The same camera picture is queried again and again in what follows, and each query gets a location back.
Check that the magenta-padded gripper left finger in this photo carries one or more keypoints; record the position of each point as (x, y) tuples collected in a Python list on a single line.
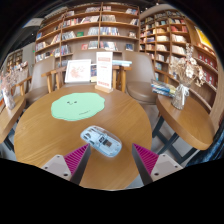
[(74, 159)]

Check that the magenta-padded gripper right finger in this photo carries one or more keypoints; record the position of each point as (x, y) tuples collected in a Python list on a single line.
[(149, 159)]

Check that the green cloud-shaped mouse pad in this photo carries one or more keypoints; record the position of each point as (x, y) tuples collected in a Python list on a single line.
[(77, 106)]

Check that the round wooden side table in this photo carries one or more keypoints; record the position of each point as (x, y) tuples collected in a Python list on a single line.
[(188, 121), (10, 116)]

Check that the person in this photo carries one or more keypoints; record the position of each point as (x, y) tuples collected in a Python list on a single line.
[(211, 150)]

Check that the glass vase with dried flowers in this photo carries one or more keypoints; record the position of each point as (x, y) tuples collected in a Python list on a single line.
[(180, 96), (8, 98)]

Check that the stack of books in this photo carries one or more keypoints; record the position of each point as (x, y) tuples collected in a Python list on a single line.
[(163, 88)]

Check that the brown padded wooden armchair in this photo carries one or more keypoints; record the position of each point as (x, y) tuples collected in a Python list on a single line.
[(38, 83), (141, 86), (83, 54)]

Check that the white framed art print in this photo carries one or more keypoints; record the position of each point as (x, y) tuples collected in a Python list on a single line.
[(78, 71)]

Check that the dark cover book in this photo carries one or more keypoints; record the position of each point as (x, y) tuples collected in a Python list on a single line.
[(93, 72)]

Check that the white sign on wooden stand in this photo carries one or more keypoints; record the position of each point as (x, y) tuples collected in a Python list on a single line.
[(104, 70)]

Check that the blue book stack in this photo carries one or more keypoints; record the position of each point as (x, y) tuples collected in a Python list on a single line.
[(121, 62)]

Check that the small distant bookshelf unit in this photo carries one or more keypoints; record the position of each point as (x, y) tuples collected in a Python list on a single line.
[(14, 60)]

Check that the curved wooden bookshelf unit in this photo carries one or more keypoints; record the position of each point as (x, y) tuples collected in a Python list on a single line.
[(173, 43)]

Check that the wide wooden bookshelf unit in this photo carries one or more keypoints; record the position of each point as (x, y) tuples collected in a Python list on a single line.
[(86, 30)]

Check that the white hanging ceiling panel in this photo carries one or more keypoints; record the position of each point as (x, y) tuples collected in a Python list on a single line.
[(32, 22)]

